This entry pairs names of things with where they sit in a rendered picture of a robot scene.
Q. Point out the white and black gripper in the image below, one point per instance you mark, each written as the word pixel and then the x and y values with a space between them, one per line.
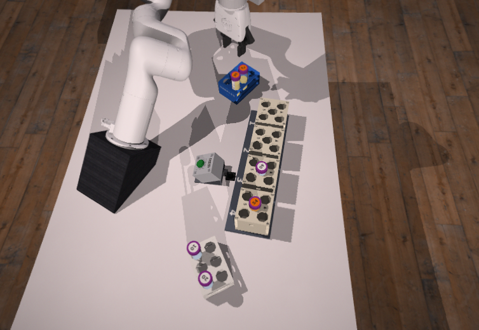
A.
pixel 234 24

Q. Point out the beige bucket adapter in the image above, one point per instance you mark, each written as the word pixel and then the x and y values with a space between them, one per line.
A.
pixel 254 181
pixel 266 141
pixel 257 222
pixel 272 113

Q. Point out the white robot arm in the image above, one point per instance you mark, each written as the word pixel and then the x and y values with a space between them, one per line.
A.
pixel 158 49

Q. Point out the blue tube rack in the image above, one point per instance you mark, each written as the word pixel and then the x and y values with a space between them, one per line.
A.
pixel 226 88

